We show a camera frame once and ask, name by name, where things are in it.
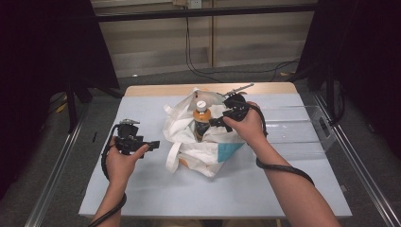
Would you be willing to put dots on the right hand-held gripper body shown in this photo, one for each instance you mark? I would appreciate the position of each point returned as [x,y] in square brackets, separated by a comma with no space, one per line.
[236,107]

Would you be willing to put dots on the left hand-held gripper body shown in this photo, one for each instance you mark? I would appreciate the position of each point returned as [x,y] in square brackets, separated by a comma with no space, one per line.
[127,138]

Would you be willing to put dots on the orange drink bottle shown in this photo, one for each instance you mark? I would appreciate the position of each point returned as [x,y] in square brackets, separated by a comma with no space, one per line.
[201,118]

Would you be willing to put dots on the white printed tote bag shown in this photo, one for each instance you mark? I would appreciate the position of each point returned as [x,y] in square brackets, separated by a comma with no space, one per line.
[201,154]

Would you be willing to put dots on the clear plastic container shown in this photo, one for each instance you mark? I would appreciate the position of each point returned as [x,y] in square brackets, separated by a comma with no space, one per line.
[296,132]

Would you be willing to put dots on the person's right hand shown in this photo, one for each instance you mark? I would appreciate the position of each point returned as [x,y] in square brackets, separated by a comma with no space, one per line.
[249,129]

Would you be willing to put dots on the person's left hand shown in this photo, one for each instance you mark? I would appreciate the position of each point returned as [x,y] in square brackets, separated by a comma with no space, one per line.
[121,167]

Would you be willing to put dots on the pale table mat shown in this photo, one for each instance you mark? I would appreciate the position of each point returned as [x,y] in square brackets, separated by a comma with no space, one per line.
[157,192]

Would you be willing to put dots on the black stand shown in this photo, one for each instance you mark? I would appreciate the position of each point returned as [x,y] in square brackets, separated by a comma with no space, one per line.
[330,91]
[72,107]

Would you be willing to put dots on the black horizontal bar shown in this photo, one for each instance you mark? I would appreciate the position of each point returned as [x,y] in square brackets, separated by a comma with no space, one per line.
[220,12]

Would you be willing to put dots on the black curtain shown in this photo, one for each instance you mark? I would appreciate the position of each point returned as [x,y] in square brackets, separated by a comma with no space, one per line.
[362,63]
[38,63]

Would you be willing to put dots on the aluminium frame rail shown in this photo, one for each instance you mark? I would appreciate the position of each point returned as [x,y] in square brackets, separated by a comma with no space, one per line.
[53,176]
[362,171]

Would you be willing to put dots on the white wall socket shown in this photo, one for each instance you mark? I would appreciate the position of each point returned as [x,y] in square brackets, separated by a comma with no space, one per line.
[195,3]

